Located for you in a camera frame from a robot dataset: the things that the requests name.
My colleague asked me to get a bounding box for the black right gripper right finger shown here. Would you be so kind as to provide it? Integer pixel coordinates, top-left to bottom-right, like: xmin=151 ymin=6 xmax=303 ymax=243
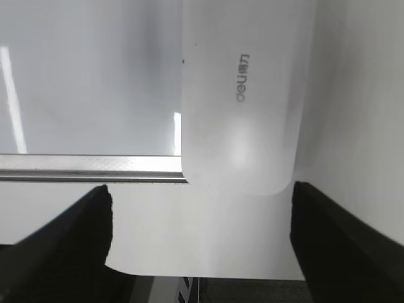
xmin=290 ymin=182 xmax=403 ymax=302

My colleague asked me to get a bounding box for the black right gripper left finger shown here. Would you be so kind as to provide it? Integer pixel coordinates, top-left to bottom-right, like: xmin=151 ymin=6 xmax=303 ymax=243
xmin=0 ymin=184 xmax=114 ymax=303

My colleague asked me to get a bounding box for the white rectangular board eraser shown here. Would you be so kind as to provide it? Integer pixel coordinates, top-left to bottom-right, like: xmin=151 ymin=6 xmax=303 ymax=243
xmin=182 ymin=1 xmax=317 ymax=196

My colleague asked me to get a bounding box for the white aluminium-framed whiteboard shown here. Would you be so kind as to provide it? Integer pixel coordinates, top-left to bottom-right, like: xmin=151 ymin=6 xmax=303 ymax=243
xmin=1 ymin=1 xmax=185 ymax=183

